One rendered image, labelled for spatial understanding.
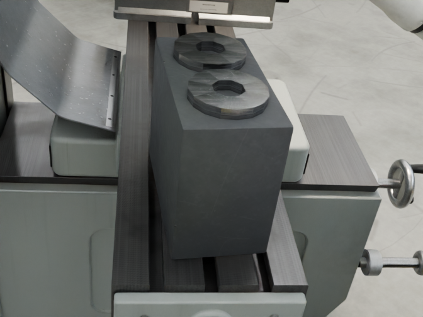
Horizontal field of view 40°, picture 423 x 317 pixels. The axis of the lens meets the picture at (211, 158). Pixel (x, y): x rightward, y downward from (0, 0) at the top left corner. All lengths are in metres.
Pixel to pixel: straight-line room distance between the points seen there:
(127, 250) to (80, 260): 0.57
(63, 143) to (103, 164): 0.08
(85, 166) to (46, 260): 0.25
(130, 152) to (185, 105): 0.26
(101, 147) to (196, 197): 0.48
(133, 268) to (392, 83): 2.94
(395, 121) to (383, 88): 0.36
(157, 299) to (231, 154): 0.19
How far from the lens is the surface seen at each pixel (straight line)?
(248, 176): 0.64
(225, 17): 1.31
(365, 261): 1.38
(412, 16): 1.06
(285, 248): 0.74
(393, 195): 1.47
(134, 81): 1.05
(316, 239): 1.29
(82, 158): 1.11
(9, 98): 1.36
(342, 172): 1.25
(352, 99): 3.24
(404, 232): 2.43
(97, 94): 1.14
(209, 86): 0.64
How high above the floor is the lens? 1.49
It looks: 36 degrees down
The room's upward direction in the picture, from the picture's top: 7 degrees clockwise
